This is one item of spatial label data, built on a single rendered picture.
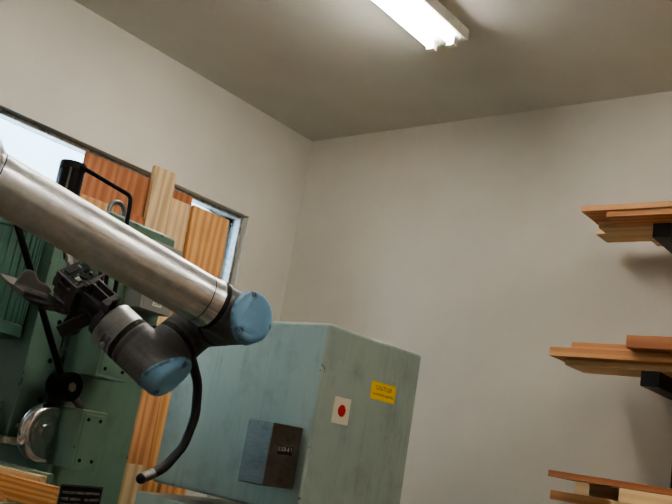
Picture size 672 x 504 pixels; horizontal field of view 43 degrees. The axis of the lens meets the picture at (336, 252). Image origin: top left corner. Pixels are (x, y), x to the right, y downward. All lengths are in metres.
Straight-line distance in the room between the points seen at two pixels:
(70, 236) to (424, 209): 2.86
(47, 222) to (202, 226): 2.62
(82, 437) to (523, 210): 2.42
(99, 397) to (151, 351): 0.47
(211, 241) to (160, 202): 0.33
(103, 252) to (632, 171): 2.63
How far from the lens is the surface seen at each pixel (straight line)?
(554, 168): 3.76
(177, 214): 3.86
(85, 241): 1.34
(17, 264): 1.85
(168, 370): 1.51
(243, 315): 1.44
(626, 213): 2.98
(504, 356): 3.62
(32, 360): 1.90
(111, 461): 2.03
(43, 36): 3.69
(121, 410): 2.03
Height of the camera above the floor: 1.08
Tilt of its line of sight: 13 degrees up
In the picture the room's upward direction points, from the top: 10 degrees clockwise
